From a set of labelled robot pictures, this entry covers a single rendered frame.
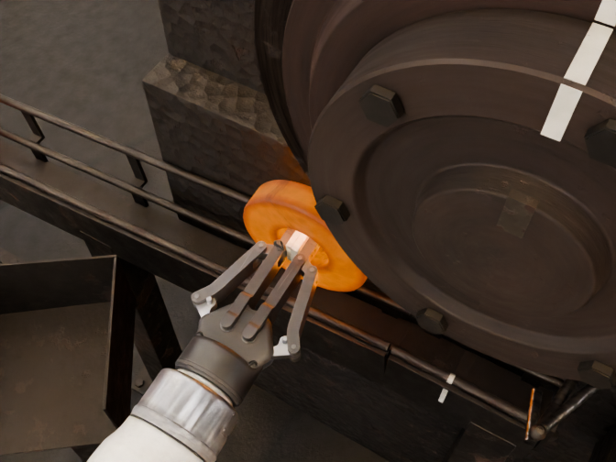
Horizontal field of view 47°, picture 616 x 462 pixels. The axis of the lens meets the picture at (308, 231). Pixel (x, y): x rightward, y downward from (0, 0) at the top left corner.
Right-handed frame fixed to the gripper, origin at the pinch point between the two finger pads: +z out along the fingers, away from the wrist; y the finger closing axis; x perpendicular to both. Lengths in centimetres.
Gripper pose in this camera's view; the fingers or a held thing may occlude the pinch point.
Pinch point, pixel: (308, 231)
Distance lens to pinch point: 77.1
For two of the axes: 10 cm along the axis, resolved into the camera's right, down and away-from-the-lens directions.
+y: 8.7, 4.1, -2.8
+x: -0.3, -5.2, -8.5
